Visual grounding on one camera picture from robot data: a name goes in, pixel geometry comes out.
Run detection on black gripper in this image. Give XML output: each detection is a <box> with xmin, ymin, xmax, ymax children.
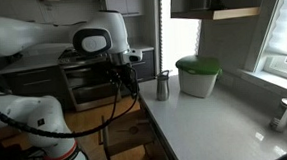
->
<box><xmin>108</xmin><ymin>64</ymin><xmax>138</xmax><ymax>95</ymax></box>

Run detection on stainless steel cup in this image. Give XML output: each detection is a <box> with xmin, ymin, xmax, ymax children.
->
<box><xmin>156</xmin><ymin>71</ymin><xmax>169</xmax><ymax>101</ymax></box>

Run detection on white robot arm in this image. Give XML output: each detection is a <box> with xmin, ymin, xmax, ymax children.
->
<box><xmin>0</xmin><ymin>10</ymin><xmax>142</xmax><ymax>160</ymax></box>

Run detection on stainless steel oven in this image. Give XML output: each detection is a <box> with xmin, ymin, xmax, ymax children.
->
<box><xmin>58</xmin><ymin>48</ymin><xmax>121</xmax><ymax>111</ymax></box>

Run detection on wooden stool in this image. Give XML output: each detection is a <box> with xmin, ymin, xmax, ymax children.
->
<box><xmin>98</xmin><ymin>109</ymin><xmax>155</xmax><ymax>160</ymax></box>

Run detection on dark kitchen cabinet drawers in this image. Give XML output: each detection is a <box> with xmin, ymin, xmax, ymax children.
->
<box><xmin>2</xmin><ymin>65</ymin><xmax>74</xmax><ymax>110</ymax></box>

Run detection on wooden wall shelf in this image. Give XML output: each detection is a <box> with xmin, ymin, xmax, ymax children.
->
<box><xmin>170</xmin><ymin>0</ymin><xmax>260</xmax><ymax>21</ymax></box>

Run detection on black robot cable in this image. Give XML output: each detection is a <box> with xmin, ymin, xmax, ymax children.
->
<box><xmin>0</xmin><ymin>65</ymin><xmax>143</xmax><ymax>144</ymax></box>

